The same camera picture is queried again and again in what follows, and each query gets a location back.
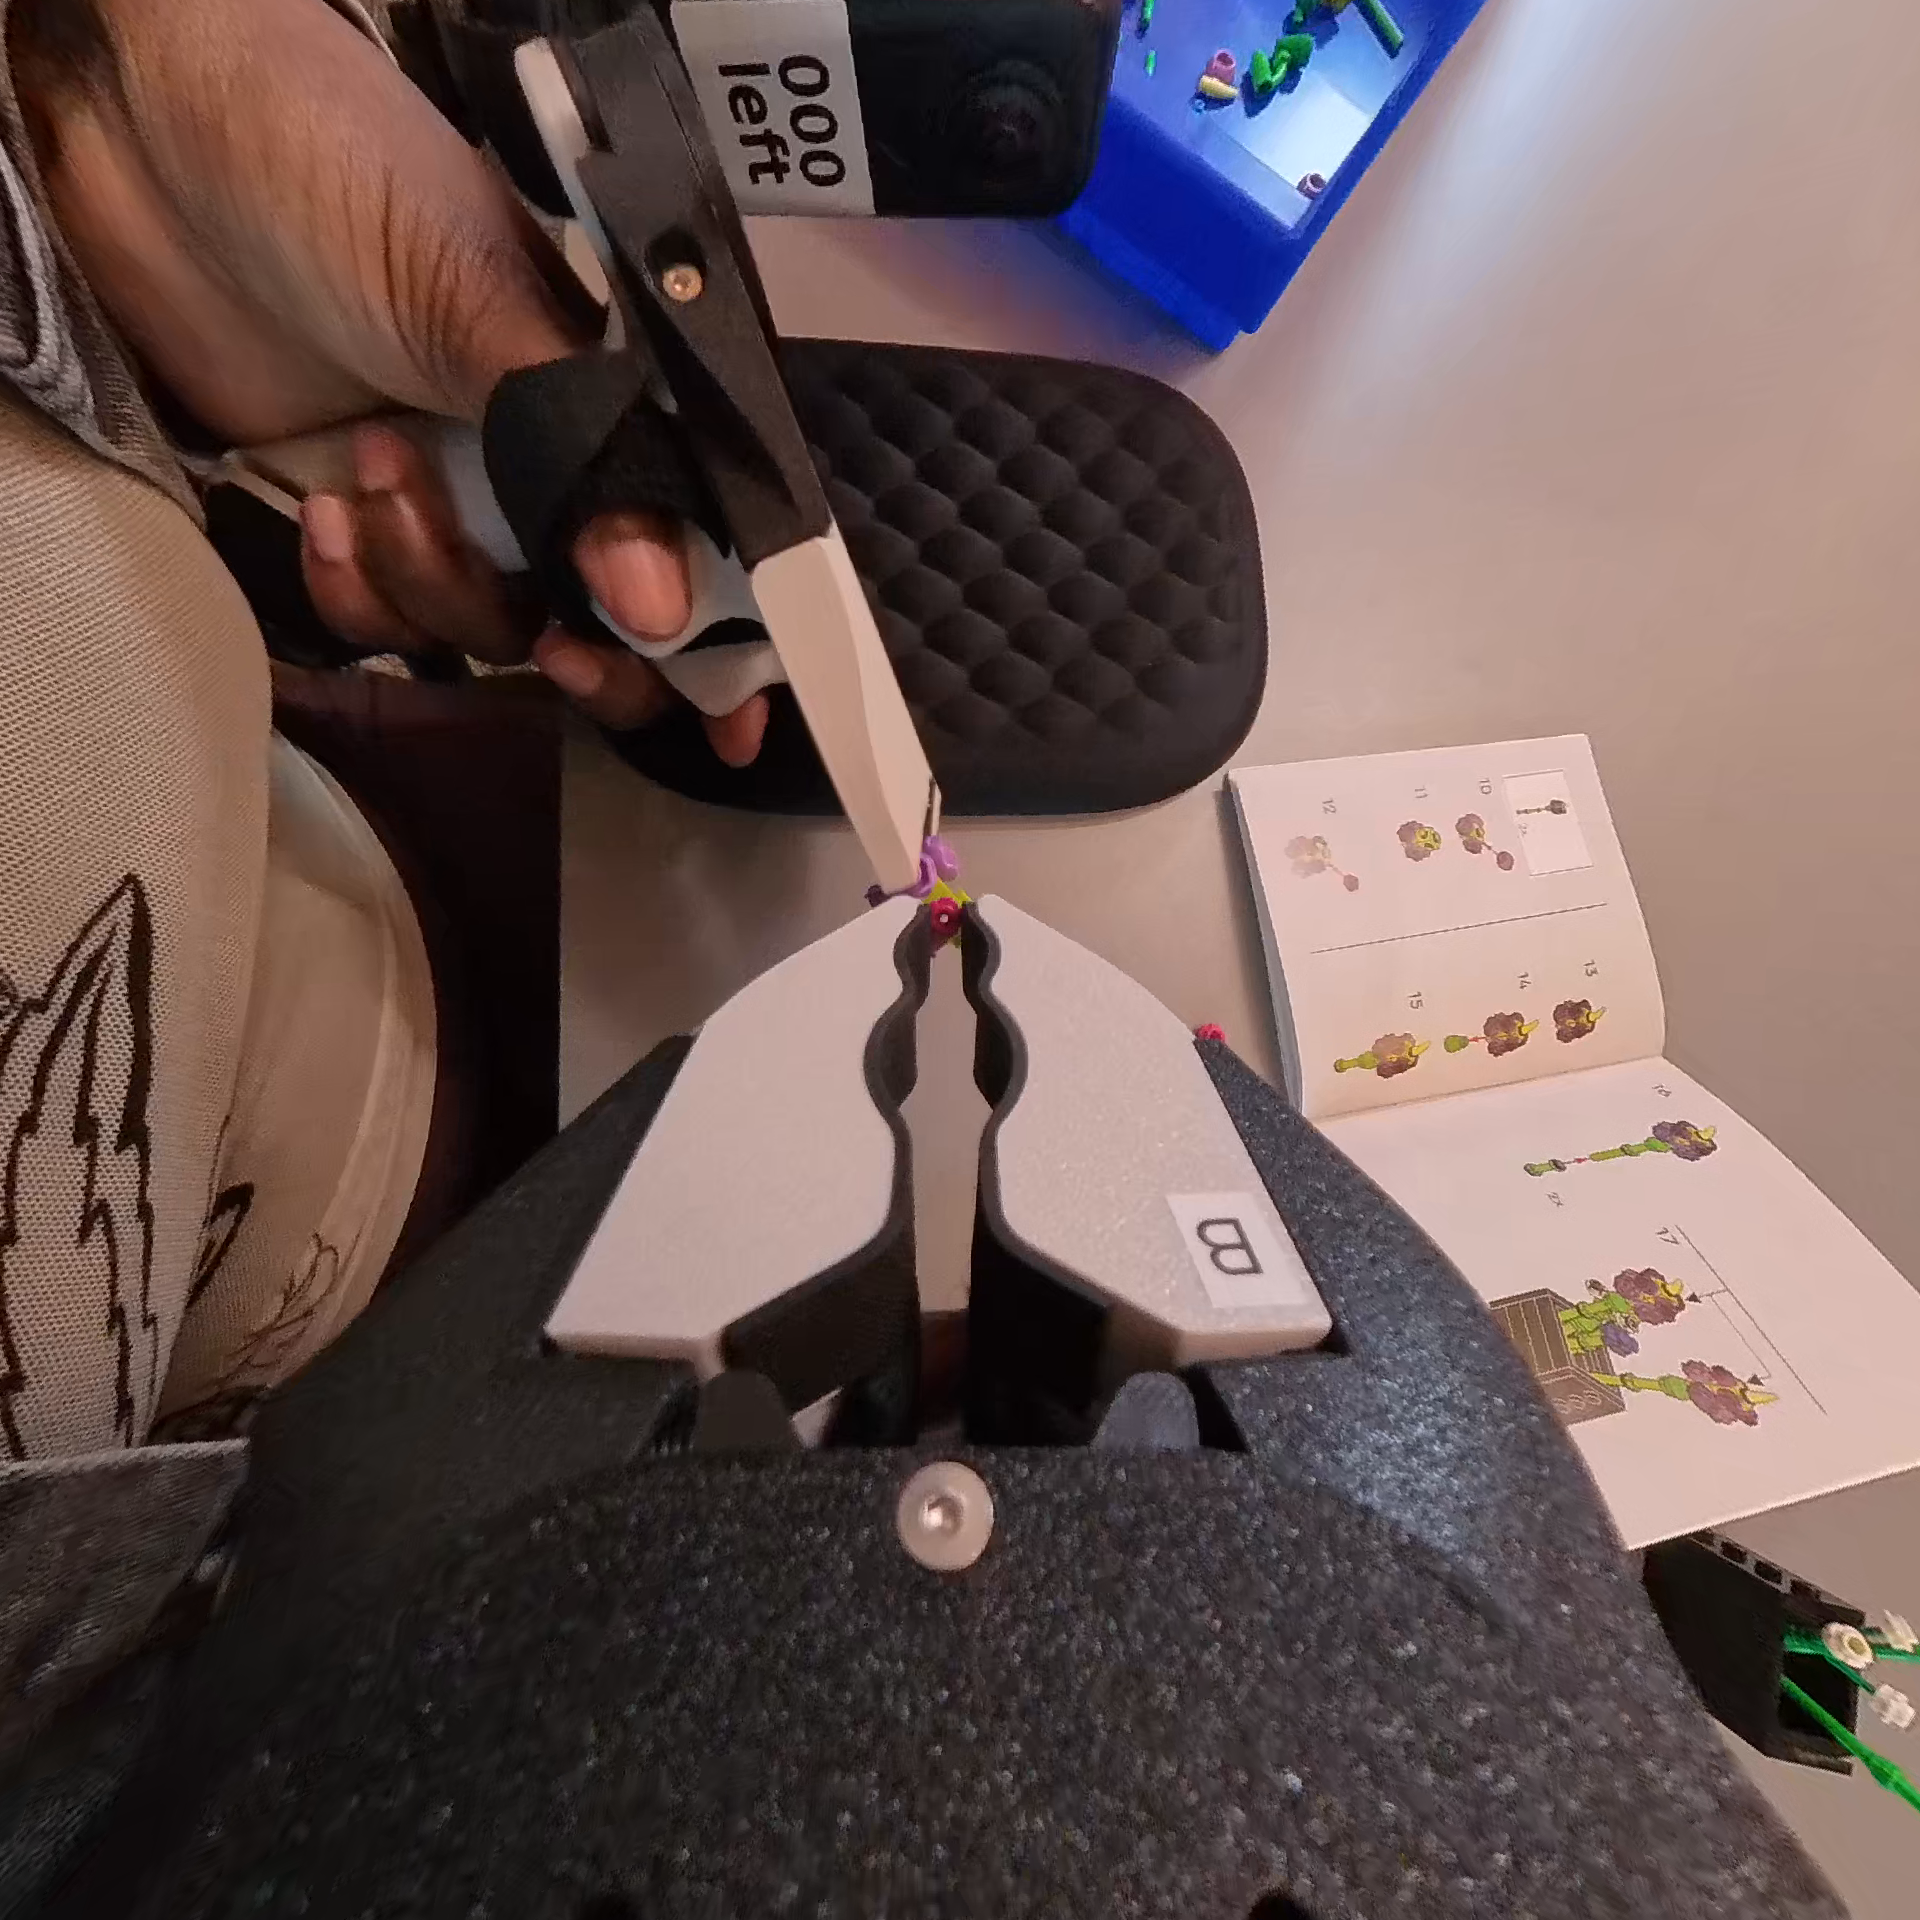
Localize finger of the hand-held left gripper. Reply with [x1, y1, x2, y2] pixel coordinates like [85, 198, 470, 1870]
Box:
[750, 532, 942, 889]

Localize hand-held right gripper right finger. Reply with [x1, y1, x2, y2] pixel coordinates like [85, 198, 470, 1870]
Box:
[957, 896, 1336, 1415]

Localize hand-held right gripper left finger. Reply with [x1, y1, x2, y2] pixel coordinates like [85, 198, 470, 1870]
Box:
[544, 896, 924, 1420]

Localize person's left forearm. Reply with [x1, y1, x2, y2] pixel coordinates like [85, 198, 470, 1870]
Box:
[0, 0, 204, 529]

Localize grey desk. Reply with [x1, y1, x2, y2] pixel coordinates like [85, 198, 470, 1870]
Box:
[555, 0, 1920, 1920]

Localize person's left hand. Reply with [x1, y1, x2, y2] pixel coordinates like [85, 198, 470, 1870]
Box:
[30, 0, 782, 770]

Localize black quilted pad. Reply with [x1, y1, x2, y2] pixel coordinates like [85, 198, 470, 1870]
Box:
[599, 337, 1270, 822]

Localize open instruction booklet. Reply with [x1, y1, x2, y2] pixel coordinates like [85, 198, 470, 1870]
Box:
[1228, 731, 1920, 1552]

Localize blue plastic bin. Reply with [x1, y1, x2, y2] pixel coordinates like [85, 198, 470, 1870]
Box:
[1054, 0, 1491, 356]

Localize beige printed shirt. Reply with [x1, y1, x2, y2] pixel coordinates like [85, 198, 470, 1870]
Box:
[0, 399, 441, 1465]

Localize pile of loose toy bricks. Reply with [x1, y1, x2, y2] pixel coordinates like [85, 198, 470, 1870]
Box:
[1131, 0, 1412, 204]

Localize black toy brick box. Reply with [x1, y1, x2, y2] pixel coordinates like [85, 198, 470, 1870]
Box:
[1641, 1529, 1920, 1784]

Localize grey denim jacket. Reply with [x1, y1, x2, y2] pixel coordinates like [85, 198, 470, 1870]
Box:
[0, 1431, 260, 1920]

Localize green toy stems white flowers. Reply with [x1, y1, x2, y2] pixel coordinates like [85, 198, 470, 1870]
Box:
[1783, 1607, 1920, 1818]

